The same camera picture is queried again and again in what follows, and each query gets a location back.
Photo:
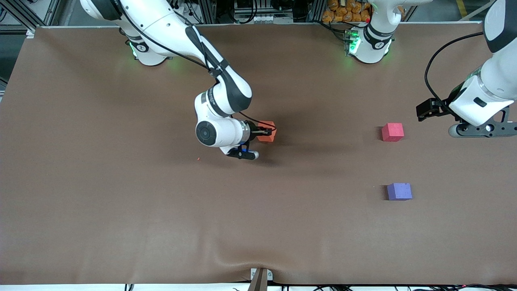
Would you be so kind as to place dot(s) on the brown table mat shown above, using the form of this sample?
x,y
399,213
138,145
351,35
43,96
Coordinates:
x,y
258,210

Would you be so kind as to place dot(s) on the white terminal block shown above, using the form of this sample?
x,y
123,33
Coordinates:
x,y
263,18

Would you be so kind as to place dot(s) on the red foam cube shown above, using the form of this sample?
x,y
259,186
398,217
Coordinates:
x,y
392,132

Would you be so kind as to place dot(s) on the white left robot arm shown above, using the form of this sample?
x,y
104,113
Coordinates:
x,y
371,40

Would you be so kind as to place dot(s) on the orange foam cube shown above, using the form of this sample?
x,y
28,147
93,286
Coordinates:
x,y
267,138

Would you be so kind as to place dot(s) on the camera stand bracket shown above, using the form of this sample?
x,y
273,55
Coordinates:
x,y
260,279

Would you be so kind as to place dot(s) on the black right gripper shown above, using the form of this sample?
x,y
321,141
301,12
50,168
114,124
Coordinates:
x,y
255,130

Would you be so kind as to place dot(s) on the pile of orange bags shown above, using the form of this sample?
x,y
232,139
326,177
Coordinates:
x,y
343,12

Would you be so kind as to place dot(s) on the purple foam cube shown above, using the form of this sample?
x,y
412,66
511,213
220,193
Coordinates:
x,y
399,191

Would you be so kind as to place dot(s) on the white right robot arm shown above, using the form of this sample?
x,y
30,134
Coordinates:
x,y
161,24

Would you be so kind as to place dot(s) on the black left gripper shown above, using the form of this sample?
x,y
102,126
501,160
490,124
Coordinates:
x,y
439,107

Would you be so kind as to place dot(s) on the aluminium frame strut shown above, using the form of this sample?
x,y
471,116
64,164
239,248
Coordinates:
x,y
36,14

